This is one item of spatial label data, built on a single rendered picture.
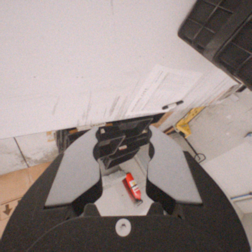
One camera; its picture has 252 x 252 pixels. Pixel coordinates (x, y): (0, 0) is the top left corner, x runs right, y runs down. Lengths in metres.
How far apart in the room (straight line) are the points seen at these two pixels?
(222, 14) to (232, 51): 0.07
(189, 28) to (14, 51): 0.34
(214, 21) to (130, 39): 0.16
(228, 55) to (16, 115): 0.44
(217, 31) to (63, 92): 0.34
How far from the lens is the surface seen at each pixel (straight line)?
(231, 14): 0.34
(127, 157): 1.67
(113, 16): 0.28
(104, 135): 0.89
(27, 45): 0.27
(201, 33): 0.35
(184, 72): 0.53
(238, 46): 0.31
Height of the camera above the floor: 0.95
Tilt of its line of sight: 26 degrees down
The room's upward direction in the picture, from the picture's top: 149 degrees clockwise
